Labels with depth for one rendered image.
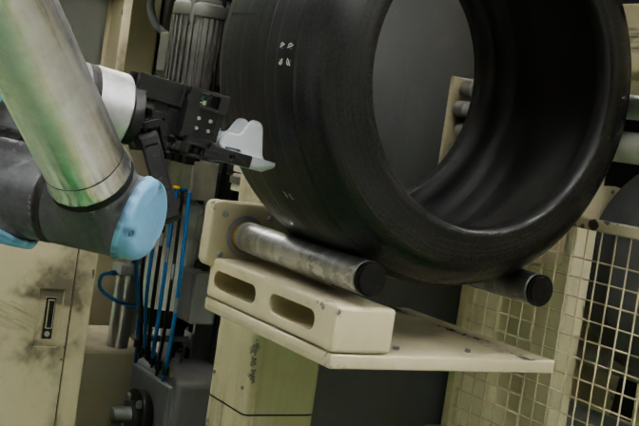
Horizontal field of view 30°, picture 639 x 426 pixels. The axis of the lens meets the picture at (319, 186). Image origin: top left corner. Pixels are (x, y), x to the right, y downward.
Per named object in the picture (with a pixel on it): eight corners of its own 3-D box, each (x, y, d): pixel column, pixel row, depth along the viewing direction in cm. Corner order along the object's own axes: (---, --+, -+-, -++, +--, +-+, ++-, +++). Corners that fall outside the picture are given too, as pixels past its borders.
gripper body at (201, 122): (237, 99, 143) (145, 71, 136) (219, 168, 143) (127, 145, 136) (209, 95, 149) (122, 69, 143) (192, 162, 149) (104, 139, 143)
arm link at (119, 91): (89, 144, 133) (62, 136, 142) (129, 153, 136) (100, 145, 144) (109, 66, 133) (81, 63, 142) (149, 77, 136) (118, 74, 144)
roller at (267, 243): (243, 214, 177) (262, 233, 179) (224, 238, 176) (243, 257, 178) (373, 254, 147) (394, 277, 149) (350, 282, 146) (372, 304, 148)
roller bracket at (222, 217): (196, 262, 177) (205, 197, 176) (413, 278, 197) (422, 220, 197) (205, 266, 174) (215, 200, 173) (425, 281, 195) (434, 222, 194)
